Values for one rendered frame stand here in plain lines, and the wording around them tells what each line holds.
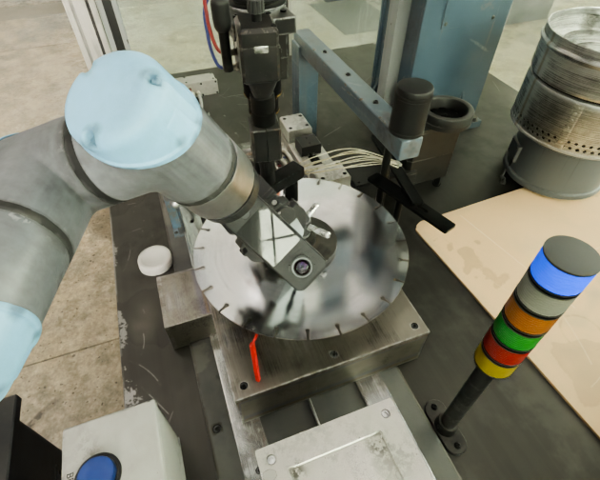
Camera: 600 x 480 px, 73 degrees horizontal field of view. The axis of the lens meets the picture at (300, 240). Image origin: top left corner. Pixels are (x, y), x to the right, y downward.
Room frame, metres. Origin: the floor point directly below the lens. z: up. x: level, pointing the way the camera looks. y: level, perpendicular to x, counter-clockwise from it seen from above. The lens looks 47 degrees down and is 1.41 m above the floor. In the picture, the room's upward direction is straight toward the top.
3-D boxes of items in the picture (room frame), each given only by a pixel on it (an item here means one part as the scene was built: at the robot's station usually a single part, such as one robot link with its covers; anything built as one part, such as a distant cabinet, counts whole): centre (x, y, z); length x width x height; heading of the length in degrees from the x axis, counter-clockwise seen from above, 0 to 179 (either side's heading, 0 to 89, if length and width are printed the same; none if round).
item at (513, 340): (0.22, -0.23, 1.05); 0.05 x 0.04 x 0.03; 110
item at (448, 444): (0.22, -0.23, 0.76); 0.09 x 0.03 x 0.03; 20
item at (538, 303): (0.22, -0.23, 1.11); 0.05 x 0.04 x 0.03; 110
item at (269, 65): (0.48, 0.05, 1.17); 0.06 x 0.05 x 0.20; 11
